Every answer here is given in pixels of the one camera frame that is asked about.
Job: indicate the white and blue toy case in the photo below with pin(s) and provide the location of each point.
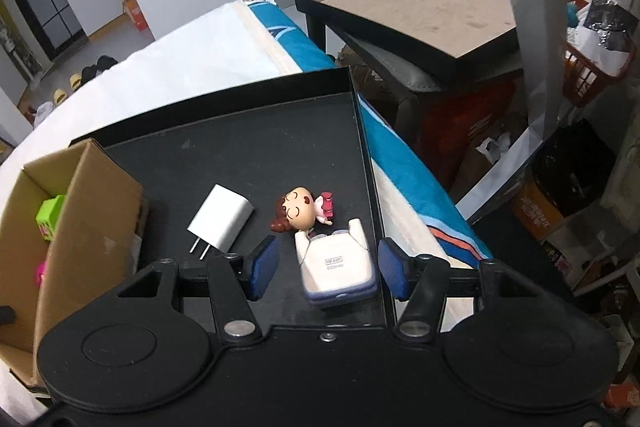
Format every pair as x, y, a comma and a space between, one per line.
337, 267

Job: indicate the orange printed cardboard box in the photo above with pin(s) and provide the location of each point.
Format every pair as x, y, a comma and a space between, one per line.
537, 209

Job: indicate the brown-haired doll figurine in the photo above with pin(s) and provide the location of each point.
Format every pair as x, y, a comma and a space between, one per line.
297, 207

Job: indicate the brown cardboard box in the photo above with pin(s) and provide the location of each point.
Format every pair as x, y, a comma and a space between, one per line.
95, 227

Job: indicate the red box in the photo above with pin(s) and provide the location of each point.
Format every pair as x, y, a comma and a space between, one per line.
465, 127

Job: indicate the yellow slipper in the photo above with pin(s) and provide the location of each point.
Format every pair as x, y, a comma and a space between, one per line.
60, 97
76, 81

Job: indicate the black framed board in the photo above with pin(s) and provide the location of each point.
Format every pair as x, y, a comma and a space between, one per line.
415, 7

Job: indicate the white plastic bag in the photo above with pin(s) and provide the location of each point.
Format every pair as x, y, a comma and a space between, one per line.
492, 147

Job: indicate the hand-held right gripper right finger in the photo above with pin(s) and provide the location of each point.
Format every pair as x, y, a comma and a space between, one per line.
395, 269

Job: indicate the blue printed blanket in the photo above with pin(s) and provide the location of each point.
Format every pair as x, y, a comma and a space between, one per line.
400, 157

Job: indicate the pink toy figure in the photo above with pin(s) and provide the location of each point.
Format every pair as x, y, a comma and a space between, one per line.
41, 274

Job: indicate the green cube toy box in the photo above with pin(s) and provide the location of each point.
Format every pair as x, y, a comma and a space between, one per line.
50, 217

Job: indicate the white desk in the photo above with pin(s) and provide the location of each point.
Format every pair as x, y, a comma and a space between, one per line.
535, 32

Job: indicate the black tray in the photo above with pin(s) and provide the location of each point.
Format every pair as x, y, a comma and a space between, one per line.
250, 142

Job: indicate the black bag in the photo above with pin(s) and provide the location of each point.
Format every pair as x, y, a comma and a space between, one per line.
575, 167

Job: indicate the black slipper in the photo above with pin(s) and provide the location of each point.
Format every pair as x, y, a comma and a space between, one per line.
90, 72
106, 63

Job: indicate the red plastic basket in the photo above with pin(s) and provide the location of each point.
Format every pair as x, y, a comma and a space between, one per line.
585, 77

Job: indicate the white charger plug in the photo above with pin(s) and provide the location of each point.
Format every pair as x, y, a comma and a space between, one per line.
222, 219

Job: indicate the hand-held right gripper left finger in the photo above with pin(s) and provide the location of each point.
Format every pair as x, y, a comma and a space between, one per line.
262, 268

